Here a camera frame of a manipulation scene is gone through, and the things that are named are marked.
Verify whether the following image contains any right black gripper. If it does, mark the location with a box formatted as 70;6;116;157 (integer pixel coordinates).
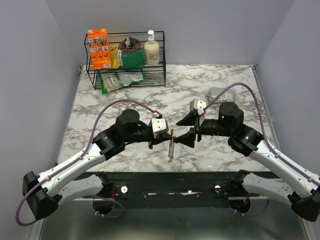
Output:
173;111;232;149

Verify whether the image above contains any red carabiner keyring with chain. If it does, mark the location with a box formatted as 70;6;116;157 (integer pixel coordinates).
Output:
167;128;175;163

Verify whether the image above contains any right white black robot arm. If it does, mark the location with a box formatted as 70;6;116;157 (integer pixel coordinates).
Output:
173;99;320;222

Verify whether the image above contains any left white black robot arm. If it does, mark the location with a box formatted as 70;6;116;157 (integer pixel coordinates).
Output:
22;109;172;221

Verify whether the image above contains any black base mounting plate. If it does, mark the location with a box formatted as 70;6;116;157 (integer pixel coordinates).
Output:
51;169;261;209

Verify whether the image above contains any white green pouch bag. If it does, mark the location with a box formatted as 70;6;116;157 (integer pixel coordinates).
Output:
118;71;145;87

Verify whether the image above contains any green white snack bag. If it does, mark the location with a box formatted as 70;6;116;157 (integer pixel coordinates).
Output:
98;72;125;95

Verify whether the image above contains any cream soap pump bottle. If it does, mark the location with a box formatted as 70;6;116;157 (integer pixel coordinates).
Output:
144;30;160;66

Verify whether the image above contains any brown green coffee bag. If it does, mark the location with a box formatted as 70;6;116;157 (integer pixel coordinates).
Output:
117;37;145;69

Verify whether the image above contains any yellow snack bag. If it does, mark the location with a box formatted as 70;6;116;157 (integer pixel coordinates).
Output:
109;44;120;69

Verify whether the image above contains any orange product box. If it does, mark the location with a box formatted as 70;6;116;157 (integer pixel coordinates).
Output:
87;29;112;70

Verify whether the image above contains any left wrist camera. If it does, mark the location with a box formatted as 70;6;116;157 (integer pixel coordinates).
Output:
150;117;169;134

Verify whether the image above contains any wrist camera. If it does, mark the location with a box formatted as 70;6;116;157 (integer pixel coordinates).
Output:
189;98;207;116
150;117;169;134

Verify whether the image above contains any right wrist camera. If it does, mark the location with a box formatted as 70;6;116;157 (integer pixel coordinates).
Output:
189;98;207;116

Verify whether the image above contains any aluminium extrusion rail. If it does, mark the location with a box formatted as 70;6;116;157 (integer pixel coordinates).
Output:
39;177;305;201

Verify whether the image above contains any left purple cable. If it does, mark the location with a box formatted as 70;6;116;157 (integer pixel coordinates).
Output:
15;98;161;227

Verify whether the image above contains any black wire shelf rack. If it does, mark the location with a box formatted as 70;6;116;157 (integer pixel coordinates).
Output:
84;29;166;94

